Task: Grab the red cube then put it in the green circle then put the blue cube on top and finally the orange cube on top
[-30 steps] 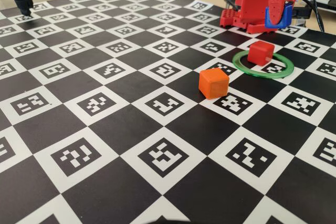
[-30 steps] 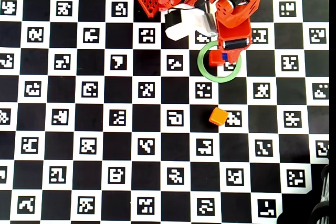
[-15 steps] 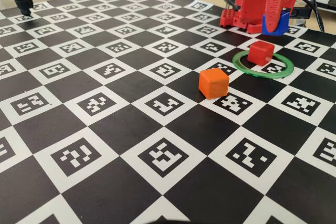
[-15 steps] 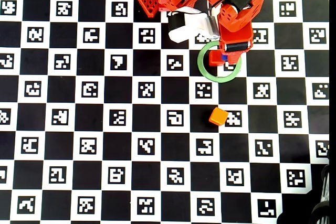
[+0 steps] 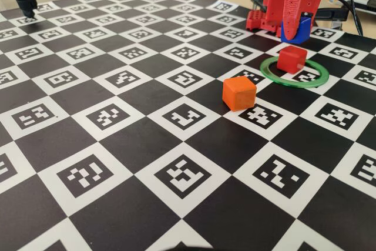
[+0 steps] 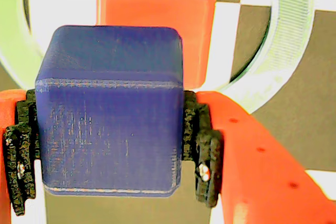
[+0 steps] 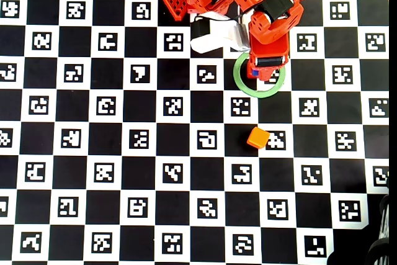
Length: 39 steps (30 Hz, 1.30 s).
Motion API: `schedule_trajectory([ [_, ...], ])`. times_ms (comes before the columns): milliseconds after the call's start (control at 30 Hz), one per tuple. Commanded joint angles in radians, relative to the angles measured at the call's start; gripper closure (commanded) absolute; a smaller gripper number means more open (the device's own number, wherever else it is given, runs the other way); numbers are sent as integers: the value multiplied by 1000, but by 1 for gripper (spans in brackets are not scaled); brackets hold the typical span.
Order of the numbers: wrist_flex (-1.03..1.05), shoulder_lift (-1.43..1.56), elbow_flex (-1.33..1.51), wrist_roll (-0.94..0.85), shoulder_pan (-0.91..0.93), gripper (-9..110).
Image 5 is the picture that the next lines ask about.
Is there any thick black cable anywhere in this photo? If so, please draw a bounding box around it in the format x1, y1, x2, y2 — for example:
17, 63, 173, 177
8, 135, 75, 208
330, 0, 365, 36

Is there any green ring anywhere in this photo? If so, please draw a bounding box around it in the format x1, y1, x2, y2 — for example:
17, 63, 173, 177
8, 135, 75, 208
259, 56, 330, 89

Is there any red cube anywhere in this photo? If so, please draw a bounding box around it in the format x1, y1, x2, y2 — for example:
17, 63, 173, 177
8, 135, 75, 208
277, 46, 308, 75

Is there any black white marker checkerboard mat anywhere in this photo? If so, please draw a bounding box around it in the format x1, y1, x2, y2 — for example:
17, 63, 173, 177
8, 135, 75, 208
0, 0, 376, 251

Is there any blue cube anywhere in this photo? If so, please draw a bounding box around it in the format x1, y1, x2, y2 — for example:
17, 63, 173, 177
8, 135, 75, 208
280, 15, 313, 45

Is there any orange cube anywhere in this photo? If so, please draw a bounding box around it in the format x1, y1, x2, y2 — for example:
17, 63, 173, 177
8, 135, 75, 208
221, 75, 257, 112

